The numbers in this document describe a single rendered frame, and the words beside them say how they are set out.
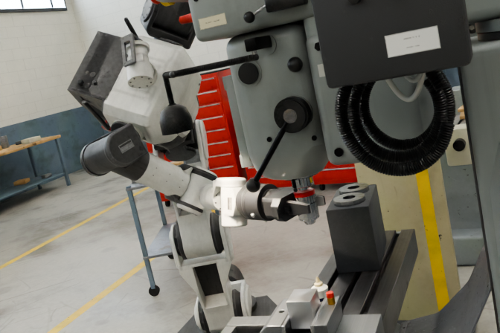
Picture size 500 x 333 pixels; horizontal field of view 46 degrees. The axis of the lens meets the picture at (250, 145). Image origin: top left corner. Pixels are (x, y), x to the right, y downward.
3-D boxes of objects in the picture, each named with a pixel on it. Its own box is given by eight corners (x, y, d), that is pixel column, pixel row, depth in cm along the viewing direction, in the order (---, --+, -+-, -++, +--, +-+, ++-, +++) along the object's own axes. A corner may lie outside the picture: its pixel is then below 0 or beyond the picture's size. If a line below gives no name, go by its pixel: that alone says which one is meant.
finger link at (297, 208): (312, 215, 128) (290, 213, 132) (309, 201, 127) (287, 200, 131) (307, 217, 127) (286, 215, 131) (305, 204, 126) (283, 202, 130)
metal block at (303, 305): (291, 328, 121) (286, 302, 120) (299, 314, 126) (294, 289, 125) (315, 328, 119) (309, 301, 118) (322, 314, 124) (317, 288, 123)
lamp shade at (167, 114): (161, 134, 133) (154, 107, 132) (191, 126, 134) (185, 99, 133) (164, 136, 126) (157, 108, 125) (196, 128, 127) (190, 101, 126)
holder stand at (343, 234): (337, 273, 165) (324, 206, 162) (347, 244, 185) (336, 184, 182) (380, 270, 161) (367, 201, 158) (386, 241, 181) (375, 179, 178)
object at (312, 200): (323, 214, 132) (318, 190, 131) (312, 221, 128) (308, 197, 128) (305, 214, 135) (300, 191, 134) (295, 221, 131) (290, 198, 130)
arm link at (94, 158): (122, 185, 165) (79, 166, 157) (129, 157, 169) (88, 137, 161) (145, 177, 157) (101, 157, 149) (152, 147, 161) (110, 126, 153)
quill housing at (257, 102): (245, 189, 124) (213, 40, 119) (277, 165, 143) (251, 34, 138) (331, 180, 117) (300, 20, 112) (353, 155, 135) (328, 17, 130)
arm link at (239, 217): (244, 183, 138) (211, 183, 146) (245, 229, 138) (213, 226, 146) (276, 181, 147) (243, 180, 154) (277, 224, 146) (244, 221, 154)
